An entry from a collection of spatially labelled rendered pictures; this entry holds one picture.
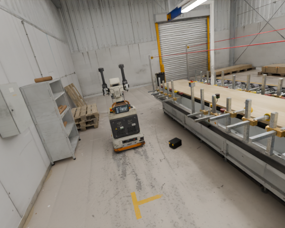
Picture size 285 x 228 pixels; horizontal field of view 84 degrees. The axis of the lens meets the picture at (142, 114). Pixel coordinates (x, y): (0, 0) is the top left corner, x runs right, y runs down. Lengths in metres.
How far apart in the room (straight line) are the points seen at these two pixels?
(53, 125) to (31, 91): 0.67
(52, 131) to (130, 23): 7.64
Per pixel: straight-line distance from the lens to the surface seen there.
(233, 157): 2.67
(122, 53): 9.47
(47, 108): 3.24
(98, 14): 9.68
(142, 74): 9.69
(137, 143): 3.20
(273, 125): 1.71
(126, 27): 9.70
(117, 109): 2.91
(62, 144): 3.44
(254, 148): 1.91
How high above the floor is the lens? 1.70
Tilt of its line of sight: 20 degrees down
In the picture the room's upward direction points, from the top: 10 degrees counter-clockwise
